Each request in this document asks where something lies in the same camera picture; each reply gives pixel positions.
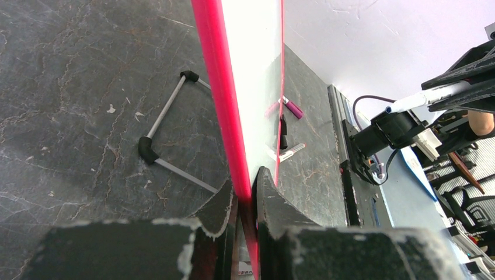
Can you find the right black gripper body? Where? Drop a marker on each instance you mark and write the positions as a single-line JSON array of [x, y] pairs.
[[476, 66]]

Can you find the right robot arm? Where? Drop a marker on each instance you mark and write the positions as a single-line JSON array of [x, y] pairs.
[[397, 130]]

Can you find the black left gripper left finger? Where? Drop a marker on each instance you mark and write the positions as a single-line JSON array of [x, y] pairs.
[[196, 247]]

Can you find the pink framed whiteboard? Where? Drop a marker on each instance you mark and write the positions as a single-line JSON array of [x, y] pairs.
[[243, 49]]

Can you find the grey whiteboard stand bar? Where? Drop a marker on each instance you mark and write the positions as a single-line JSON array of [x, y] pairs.
[[145, 143]]

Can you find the right black whiteboard foot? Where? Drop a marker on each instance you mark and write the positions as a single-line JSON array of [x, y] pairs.
[[283, 133]]

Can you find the black rainbow marker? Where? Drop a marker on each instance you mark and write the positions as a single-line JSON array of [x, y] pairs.
[[291, 152]]

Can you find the magenta whiteboard marker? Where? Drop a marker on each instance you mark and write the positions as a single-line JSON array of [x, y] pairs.
[[297, 112]]

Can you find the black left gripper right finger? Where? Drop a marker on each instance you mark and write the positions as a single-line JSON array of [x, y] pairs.
[[292, 246]]

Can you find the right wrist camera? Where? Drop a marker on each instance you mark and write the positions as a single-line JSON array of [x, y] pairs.
[[428, 143]]

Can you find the blue whiteboard marker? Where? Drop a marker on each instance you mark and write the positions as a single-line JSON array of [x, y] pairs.
[[427, 97]]

